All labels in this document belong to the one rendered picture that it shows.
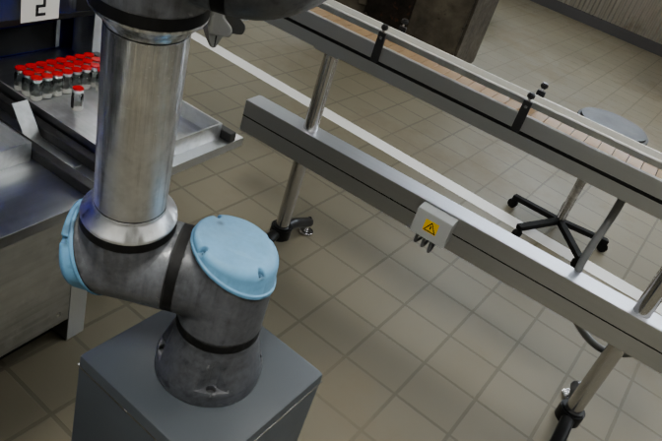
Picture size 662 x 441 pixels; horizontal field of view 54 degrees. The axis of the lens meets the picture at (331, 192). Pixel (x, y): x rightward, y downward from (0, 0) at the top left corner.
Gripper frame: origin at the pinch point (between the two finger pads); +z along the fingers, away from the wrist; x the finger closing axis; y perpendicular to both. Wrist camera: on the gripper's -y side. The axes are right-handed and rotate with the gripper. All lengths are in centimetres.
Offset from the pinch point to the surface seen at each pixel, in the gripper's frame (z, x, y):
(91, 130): 21.3, -13.5, -12.4
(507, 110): 17, 82, 38
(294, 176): 73, 86, -21
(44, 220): 21.6, -36.1, 4.2
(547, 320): 109, 146, 76
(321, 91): 39, 86, -20
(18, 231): 21.7, -40.5, 4.3
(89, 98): 21.2, -5.8, -22.0
